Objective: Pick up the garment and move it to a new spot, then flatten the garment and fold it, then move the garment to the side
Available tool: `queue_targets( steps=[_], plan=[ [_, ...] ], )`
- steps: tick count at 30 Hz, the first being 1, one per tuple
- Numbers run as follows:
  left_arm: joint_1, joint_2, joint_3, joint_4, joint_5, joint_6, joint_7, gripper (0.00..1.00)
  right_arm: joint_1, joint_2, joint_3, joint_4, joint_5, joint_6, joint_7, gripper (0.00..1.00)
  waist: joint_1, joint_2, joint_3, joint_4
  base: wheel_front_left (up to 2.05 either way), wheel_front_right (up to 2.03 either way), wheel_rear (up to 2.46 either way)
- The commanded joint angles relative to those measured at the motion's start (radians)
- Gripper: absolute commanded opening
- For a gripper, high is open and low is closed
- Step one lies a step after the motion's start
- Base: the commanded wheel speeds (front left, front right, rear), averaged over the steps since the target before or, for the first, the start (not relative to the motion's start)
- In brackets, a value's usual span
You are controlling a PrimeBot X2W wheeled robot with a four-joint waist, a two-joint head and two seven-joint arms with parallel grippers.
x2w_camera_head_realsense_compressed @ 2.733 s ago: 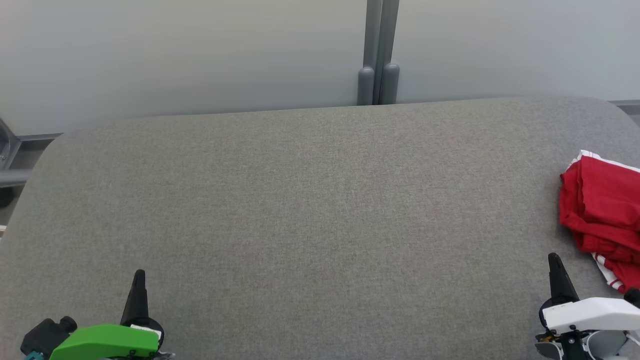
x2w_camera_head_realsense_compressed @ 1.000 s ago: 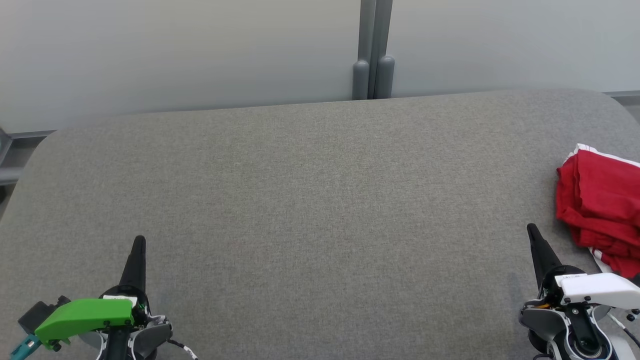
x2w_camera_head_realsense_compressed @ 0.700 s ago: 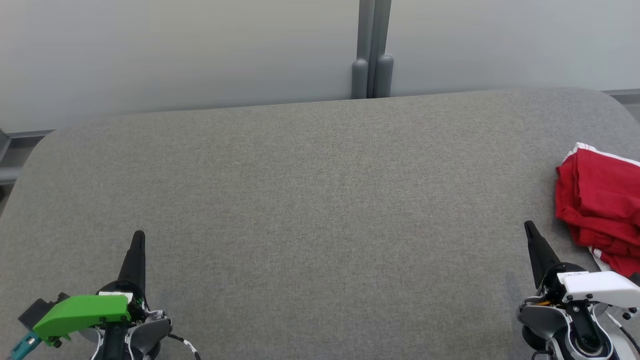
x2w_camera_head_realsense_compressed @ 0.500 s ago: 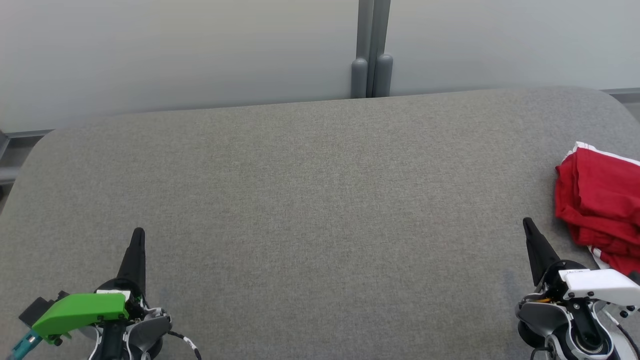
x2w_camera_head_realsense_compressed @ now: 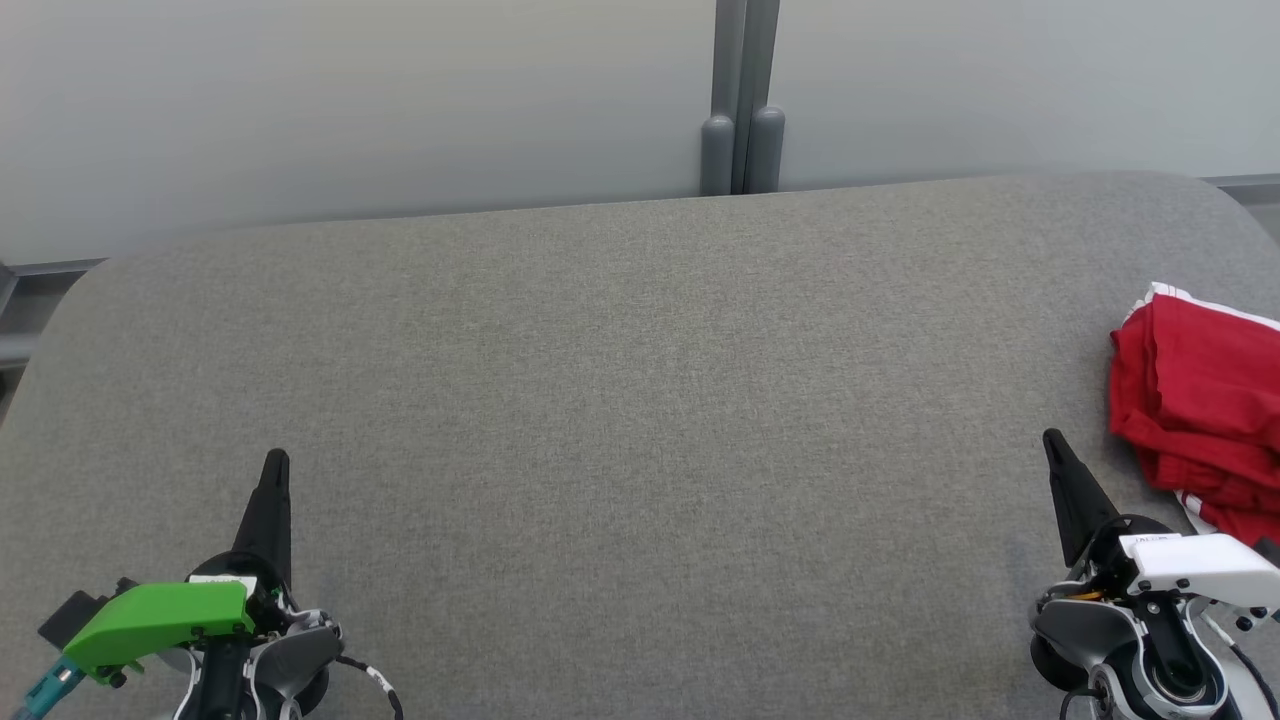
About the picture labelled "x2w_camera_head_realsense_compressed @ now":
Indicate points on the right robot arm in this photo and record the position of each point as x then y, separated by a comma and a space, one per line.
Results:
1090, 625

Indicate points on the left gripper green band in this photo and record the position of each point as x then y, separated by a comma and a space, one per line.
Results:
160, 615

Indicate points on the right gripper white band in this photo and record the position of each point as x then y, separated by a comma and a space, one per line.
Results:
1200, 565

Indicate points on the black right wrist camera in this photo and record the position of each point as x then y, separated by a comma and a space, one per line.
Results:
1270, 552

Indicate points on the red Bulls basketball jersey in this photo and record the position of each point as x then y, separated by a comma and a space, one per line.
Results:
1200, 400

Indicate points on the grey fabric sofa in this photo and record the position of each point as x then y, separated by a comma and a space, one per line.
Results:
600, 400

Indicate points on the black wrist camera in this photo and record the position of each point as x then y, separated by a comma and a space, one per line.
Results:
70, 615
1270, 552

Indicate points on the grey vertical partition frame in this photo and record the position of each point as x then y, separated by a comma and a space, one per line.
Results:
745, 50

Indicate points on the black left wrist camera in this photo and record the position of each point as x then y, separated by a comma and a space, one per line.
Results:
70, 615

